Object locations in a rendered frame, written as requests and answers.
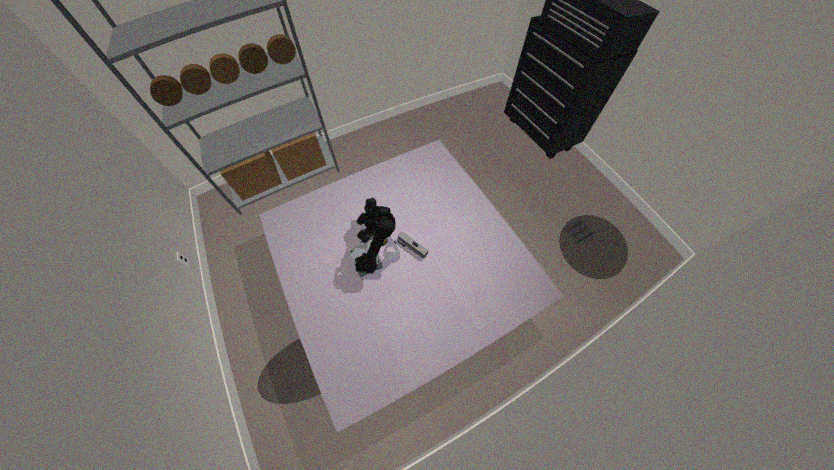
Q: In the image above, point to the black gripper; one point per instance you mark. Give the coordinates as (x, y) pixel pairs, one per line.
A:
(362, 235)

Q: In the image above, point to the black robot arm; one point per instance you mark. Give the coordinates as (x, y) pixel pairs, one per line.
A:
(366, 263)

